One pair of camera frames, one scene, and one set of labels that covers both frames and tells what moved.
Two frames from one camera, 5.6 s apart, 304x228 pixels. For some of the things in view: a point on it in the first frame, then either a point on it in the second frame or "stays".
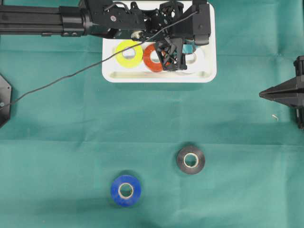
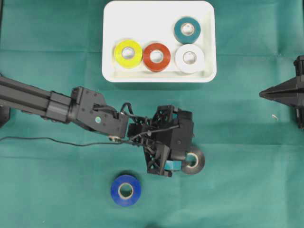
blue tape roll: [128, 200] stays
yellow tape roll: [131, 62] stays
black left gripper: [168, 20] to [146, 133]
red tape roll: [155, 66] stays
